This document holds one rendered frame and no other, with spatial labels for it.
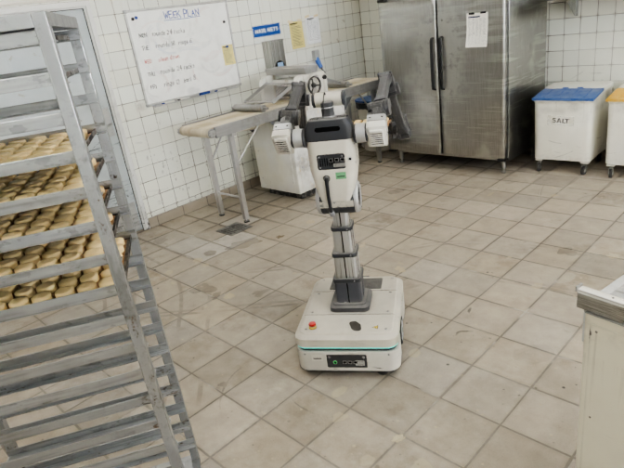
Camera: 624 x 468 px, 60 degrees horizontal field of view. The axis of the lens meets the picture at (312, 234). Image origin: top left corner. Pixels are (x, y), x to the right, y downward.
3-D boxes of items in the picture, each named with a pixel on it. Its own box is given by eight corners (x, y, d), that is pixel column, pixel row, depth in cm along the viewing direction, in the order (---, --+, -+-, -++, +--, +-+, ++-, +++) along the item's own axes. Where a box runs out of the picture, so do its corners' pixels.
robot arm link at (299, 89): (290, 77, 301) (307, 77, 300) (292, 99, 309) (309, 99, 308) (277, 114, 267) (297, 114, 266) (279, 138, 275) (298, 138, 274)
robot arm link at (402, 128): (377, 90, 292) (397, 85, 288) (378, 83, 295) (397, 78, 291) (396, 143, 325) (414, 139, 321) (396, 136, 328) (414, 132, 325)
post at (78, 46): (200, 458, 221) (75, 17, 157) (201, 462, 219) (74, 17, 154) (192, 460, 221) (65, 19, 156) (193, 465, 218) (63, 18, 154)
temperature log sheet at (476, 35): (487, 46, 491) (487, 10, 480) (487, 46, 490) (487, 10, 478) (466, 47, 506) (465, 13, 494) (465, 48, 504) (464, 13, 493)
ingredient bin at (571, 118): (529, 172, 530) (531, 93, 501) (553, 154, 572) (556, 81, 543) (588, 177, 495) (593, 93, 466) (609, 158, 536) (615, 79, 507)
